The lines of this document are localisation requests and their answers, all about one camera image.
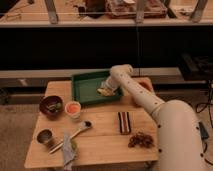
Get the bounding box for yellow banana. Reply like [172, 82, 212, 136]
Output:
[97, 88, 115, 97]

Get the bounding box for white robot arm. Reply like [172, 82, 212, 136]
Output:
[106, 64, 206, 171]

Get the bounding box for orange filled white cup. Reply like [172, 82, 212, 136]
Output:
[65, 101, 81, 119]

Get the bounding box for metal cup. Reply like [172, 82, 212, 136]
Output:
[37, 129, 53, 146]

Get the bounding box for green plastic tray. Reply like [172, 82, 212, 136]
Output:
[71, 70, 123, 106]

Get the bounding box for red orange small bowl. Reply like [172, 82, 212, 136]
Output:
[131, 81, 154, 108]

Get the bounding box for striped red black block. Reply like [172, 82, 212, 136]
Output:
[118, 112, 131, 135]

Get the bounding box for wooden table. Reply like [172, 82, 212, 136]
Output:
[24, 81, 158, 169]

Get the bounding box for brown grape bunch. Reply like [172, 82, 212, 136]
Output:
[128, 132, 154, 148]

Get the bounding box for dark red bowl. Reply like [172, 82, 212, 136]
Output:
[39, 95, 63, 117]

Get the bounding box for black foot pedal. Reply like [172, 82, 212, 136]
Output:
[199, 122, 209, 140]

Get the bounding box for background wooden shelf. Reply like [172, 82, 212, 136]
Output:
[0, 0, 213, 28]

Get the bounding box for black floor cables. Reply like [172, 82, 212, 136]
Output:
[194, 83, 213, 168]

